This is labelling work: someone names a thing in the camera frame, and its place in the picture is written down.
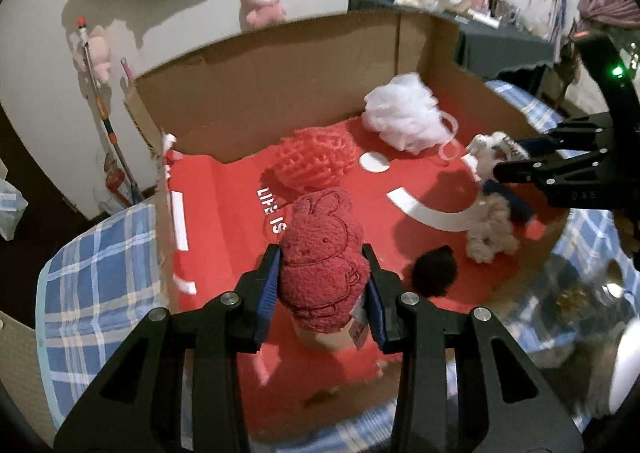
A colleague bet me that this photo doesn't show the small glass jar gold contents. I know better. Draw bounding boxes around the small glass jar gold contents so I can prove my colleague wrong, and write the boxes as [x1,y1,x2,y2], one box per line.
[540,253,631,334]

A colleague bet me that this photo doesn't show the red fuzzy towel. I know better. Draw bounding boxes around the red fuzzy towel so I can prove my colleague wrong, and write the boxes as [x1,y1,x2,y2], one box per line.
[277,187,371,351]

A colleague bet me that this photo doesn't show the cardboard box with red lining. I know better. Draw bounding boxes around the cardboard box with red lining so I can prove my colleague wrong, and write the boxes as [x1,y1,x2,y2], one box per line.
[122,8,571,434]

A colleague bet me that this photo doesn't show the pale pink plush toy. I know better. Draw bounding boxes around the pale pink plush toy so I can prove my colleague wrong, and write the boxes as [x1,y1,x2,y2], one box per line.
[70,24,113,86]

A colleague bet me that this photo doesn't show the white bath pouf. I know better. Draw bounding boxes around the white bath pouf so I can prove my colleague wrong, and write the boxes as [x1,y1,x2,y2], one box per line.
[362,73,460,161]

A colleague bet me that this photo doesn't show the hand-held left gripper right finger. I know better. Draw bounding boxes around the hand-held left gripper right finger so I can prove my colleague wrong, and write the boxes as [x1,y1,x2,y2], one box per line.
[361,243,586,453]

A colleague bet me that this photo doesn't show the beige plush bear checkered bow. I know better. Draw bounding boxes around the beige plush bear checkered bow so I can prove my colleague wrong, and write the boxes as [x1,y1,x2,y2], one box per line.
[465,130,531,264]

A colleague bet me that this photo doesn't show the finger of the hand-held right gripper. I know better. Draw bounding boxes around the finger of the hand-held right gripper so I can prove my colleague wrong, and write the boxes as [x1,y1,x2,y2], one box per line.
[482,152,608,226]
[517,114,613,156]

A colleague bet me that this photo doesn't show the black fuzzy pom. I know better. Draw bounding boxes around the black fuzzy pom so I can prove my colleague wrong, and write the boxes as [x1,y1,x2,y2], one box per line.
[411,245,458,298]

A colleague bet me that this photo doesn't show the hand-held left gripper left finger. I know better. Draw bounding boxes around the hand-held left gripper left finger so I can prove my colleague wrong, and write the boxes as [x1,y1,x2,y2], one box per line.
[52,243,282,453]

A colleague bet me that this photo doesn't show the blue plaid blanket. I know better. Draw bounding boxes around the blue plaid blanket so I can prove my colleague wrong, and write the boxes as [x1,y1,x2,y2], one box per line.
[35,78,640,453]

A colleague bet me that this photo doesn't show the mop handle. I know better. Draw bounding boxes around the mop handle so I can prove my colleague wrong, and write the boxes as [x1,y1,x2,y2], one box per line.
[75,16,146,206]

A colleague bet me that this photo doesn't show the dark brown door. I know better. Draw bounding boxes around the dark brown door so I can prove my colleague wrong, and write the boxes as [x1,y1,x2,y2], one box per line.
[0,103,101,259]

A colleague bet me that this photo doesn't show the table with dark cloth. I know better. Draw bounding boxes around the table with dark cloth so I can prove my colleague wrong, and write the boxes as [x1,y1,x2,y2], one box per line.
[347,0,581,104]

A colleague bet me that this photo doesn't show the white plastic bag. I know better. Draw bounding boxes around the white plastic bag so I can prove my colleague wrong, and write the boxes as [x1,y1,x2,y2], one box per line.
[0,178,29,240]

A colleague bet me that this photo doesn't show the red mesh pouf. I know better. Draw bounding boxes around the red mesh pouf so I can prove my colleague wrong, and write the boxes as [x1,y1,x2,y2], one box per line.
[272,127,357,195]

